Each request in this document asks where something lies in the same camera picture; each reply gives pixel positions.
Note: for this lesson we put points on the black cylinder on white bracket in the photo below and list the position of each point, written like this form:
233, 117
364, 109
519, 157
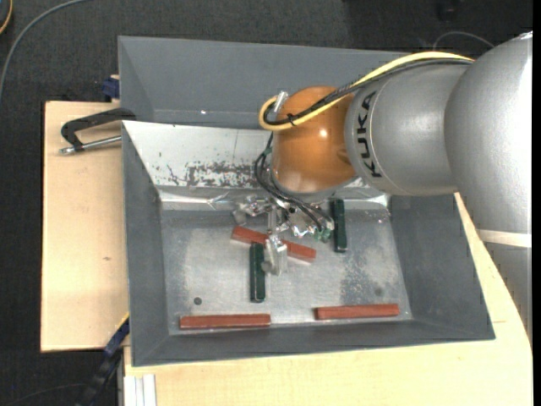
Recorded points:
291, 210

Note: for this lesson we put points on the grey metal bin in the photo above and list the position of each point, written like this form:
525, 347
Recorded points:
203, 269

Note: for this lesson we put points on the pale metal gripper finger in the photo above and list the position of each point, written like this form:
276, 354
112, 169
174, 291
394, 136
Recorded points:
270, 262
282, 250

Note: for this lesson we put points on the dark green flat block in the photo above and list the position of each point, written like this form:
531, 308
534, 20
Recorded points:
339, 235
257, 281

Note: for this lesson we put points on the pale wood board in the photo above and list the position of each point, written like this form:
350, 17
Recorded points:
84, 235

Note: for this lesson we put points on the red-brown flat block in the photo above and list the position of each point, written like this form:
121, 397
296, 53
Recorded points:
224, 321
357, 311
249, 235

